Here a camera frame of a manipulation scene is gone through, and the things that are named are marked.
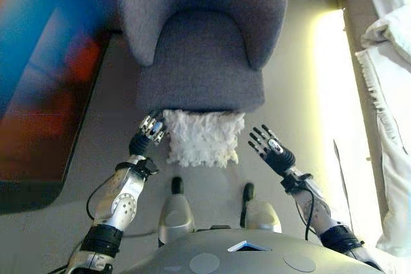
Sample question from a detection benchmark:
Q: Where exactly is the right robot hand black silver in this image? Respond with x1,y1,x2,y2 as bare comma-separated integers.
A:
249,124,296,174

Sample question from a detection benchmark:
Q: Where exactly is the left robot hand black silver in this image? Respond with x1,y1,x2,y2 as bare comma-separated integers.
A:
128,110,167,157

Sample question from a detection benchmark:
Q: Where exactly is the white fringed cushion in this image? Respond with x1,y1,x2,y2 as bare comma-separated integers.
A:
162,109,247,169

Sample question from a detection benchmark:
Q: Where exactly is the right silver robot leg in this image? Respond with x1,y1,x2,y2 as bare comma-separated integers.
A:
240,183,283,233

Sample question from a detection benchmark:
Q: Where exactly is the silver robot leg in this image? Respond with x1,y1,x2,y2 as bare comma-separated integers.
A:
157,176,196,248
240,183,283,233

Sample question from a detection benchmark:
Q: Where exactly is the left silver robot leg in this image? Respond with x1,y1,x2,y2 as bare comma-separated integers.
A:
157,176,196,248

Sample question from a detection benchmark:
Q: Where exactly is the grey fabric armchair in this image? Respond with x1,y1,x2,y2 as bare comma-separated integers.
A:
118,0,288,114

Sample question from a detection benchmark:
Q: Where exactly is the reddish brown wooden cabinet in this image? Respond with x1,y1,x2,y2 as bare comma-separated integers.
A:
0,0,112,214

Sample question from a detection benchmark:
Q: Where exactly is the grey robot torso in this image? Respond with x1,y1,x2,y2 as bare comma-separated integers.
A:
123,228,376,274

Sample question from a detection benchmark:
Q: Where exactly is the white pillow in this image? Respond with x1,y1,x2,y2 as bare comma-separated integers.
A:
360,7,411,66

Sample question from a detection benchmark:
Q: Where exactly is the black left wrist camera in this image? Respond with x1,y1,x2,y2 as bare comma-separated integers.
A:
137,157,160,177

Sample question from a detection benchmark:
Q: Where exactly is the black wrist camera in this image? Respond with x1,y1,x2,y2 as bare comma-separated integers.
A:
137,157,160,177
281,174,314,194

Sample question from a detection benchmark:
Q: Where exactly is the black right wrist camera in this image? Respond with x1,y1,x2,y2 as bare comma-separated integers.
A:
281,174,314,194

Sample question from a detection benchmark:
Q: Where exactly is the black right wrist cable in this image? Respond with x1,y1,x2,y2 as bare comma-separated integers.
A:
303,190,318,241

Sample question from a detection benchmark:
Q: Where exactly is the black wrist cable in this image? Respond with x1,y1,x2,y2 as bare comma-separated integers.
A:
85,174,119,221
303,190,318,241

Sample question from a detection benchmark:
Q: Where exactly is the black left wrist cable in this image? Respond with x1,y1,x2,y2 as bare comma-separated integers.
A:
85,174,119,221

